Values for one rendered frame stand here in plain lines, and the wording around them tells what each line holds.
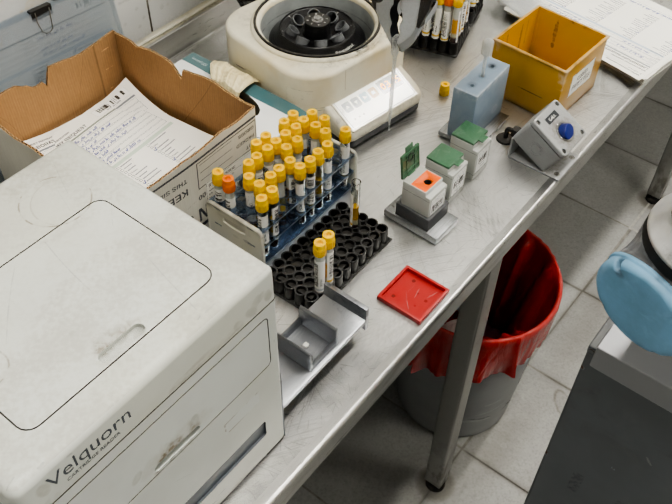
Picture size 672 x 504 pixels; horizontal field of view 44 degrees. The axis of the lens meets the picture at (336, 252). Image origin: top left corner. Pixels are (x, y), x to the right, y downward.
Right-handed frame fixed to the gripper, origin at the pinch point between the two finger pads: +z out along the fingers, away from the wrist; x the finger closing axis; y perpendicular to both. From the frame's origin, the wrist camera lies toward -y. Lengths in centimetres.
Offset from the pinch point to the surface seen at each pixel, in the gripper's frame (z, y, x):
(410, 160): 15.7, -1.4, -4.6
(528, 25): 18.1, 40.6, 0.6
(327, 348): 20.4, -29.7, -12.9
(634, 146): 113, 143, 0
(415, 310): 25.4, -15.2, -15.9
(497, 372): 81, 21, -17
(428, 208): 20.3, -3.3, -9.3
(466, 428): 108, 21, -13
